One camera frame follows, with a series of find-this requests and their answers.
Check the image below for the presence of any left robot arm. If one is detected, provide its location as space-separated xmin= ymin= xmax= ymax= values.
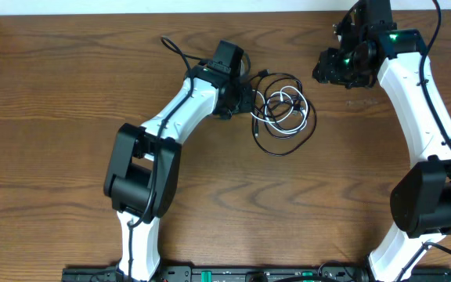
xmin=103 ymin=40 xmax=253 ymax=281

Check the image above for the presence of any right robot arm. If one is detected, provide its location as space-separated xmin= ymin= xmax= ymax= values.
xmin=312 ymin=0 xmax=451 ymax=281

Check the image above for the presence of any left camera black cable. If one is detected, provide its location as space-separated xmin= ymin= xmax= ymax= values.
xmin=126 ymin=35 xmax=211 ymax=281

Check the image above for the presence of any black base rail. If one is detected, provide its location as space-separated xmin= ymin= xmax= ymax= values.
xmin=61 ymin=265 xmax=451 ymax=282

